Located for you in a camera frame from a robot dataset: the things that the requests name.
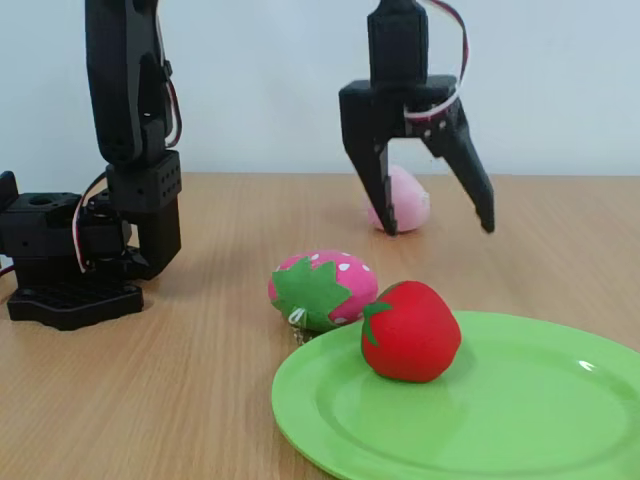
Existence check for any red toy strawberry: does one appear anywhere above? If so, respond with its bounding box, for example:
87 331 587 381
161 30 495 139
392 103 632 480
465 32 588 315
360 279 463 385

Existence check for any pink dotted plush strawberry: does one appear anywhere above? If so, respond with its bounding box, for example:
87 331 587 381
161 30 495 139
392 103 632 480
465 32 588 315
267 248 380 346

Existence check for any green oval plate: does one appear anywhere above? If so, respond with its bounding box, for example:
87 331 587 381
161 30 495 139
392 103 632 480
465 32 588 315
271 309 640 480

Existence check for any pale pink plush ball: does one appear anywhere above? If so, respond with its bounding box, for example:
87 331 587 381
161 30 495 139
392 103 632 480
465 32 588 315
366 164 433 234

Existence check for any white red gripper servo cable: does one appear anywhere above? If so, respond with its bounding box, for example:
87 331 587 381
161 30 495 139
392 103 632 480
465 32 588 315
403 0 473 124

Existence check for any white red elbow servo cable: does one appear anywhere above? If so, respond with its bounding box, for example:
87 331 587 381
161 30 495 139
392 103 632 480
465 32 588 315
158 53 183 150

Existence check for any white red base servo cable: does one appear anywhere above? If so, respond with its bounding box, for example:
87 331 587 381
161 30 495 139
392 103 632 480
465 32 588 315
71 171 110 274

